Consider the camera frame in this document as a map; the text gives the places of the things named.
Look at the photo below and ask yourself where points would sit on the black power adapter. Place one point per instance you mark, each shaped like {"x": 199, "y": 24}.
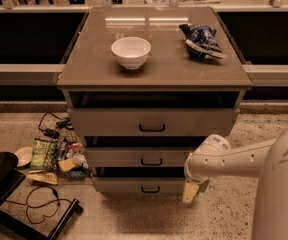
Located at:
{"x": 60, "y": 123}

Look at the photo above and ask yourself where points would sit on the grey drawer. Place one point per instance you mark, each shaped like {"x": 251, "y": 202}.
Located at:
{"x": 146, "y": 180}
{"x": 152, "y": 113}
{"x": 156, "y": 151}

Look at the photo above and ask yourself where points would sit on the grey top drawer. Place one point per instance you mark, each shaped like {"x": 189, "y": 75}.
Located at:
{"x": 152, "y": 113}

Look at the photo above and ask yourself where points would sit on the grey drawer cabinet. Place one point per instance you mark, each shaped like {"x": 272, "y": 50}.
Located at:
{"x": 93, "y": 67}

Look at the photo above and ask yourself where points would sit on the white plate on floor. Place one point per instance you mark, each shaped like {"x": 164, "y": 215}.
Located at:
{"x": 24, "y": 155}

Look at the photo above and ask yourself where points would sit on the green chip bag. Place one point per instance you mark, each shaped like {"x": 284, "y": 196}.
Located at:
{"x": 43, "y": 156}

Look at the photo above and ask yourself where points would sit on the blue chip bag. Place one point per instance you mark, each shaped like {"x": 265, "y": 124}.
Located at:
{"x": 200, "y": 41}

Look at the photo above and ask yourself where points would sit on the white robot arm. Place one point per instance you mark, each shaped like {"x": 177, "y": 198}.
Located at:
{"x": 267, "y": 161}

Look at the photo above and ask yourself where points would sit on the pile of snack packages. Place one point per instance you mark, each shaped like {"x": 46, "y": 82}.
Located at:
{"x": 69, "y": 146}

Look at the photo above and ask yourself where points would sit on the grey bottom drawer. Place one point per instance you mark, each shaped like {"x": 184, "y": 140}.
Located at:
{"x": 146, "y": 180}

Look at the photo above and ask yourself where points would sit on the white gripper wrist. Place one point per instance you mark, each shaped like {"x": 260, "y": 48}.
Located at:
{"x": 195, "y": 176}

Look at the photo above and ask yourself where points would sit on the white ceramic bowl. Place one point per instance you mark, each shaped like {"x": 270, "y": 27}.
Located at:
{"x": 131, "y": 52}

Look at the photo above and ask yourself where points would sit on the yellow snack bag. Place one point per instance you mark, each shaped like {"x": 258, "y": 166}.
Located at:
{"x": 47, "y": 177}

